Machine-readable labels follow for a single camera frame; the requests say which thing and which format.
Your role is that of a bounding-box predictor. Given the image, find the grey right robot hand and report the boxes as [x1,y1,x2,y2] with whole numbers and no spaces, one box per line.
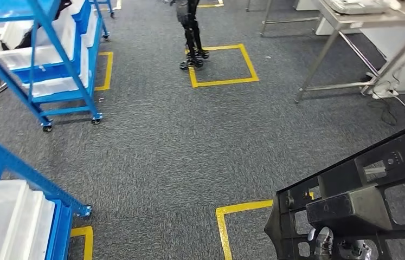
[308,226,372,260]

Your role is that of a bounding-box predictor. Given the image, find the black plastic panel part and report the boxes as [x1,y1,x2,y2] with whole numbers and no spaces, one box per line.
[263,116,405,260]

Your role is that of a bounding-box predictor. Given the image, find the blue metal shelf rack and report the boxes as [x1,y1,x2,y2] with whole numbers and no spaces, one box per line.
[0,123,93,260]

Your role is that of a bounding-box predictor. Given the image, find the white power strip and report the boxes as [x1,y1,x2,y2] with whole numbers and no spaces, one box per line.
[371,89,400,100]

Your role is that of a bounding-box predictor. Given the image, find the white cabinet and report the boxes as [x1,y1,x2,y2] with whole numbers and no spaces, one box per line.
[360,21,405,95]

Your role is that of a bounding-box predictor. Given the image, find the stainless steel side table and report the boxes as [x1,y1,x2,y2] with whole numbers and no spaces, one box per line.
[293,0,405,105]

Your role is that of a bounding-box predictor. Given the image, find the black humanoid robot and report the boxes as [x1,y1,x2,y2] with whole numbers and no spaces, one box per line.
[169,0,210,70]

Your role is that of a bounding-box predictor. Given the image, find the blue wheeled cart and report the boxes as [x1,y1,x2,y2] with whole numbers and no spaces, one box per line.
[0,0,104,133]

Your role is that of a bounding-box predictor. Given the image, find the black power cable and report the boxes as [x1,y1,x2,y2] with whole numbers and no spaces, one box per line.
[367,97,400,127]

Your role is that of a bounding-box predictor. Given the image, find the steel frame table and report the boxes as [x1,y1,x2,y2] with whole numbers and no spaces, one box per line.
[245,0,321,37]

